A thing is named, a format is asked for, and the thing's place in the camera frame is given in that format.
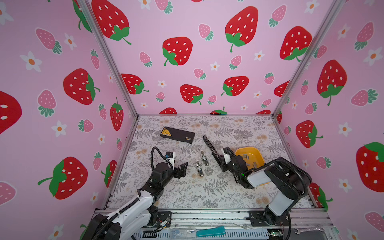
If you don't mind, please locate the teal handled tool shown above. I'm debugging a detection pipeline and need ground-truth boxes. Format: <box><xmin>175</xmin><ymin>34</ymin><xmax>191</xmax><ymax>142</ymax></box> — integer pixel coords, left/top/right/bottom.
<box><xmin>196</xmin><ymin>226</ymin><xmax>226</xmax><ymax>238</ymax></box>

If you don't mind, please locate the black tool case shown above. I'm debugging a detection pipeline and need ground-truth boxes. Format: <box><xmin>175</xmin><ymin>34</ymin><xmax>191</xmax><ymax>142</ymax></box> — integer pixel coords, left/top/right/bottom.
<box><xmin>160</xmin><ymin>127</ymin><xmax>195</xmax><ymax>144</ymax></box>

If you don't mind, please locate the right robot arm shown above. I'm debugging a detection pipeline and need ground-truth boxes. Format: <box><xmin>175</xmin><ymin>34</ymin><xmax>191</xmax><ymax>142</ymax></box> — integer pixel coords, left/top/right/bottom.
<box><xmin>212</xmin><ymin>147</ymin><xmax>312</xmax><ymax>226</ymax></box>

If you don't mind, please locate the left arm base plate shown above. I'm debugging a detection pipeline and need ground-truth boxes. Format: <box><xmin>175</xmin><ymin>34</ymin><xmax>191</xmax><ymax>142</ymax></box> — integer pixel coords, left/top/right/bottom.
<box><xmin>146</xmin><ymin>211</ymin><xmax>172</xmax><ymax>228</ymax></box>

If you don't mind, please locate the black stapler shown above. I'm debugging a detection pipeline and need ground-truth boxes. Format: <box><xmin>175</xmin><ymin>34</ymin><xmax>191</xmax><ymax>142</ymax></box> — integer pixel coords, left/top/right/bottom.
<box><xmin>203</xmin><ymin>136</ymin><xmax>224</xmax><ymax>165</ymax></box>

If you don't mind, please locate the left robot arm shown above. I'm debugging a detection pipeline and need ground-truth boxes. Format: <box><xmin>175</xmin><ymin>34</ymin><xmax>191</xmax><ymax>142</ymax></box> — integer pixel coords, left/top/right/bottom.
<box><xmin>82</xmin><ymin>152</ymin><xmax>189</xmax><ymax>240</ymax></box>

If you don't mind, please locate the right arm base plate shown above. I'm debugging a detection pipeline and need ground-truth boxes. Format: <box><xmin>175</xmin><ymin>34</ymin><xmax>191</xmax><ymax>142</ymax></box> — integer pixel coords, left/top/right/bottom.
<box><xmin>247</xmin><ymin>211</ymin><xmax>292</xmax><ymax>227</ymax></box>

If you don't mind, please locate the silver wrench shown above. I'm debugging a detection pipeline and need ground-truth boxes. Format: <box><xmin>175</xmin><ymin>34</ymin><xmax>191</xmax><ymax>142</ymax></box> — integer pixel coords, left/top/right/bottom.
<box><xmin>295</xmin><ymin>227</ymin><xmax>325</xmax><ymax>235</ymax></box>

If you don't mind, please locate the aluminium rail frame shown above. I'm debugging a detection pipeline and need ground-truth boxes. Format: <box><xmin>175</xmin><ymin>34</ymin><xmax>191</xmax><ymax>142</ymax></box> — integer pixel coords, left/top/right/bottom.
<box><xmin>86</xmin><ymin>208</ymin><xmax>337</xmax><ymax>240</ymax></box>

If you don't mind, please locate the yellow plastic tray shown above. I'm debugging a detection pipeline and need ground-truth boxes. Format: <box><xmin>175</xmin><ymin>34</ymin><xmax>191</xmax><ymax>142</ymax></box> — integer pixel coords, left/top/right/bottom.
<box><xmin>235</xmin><ymin>147</ymin><xmax>266</xmax><ymax>170</ymax></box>

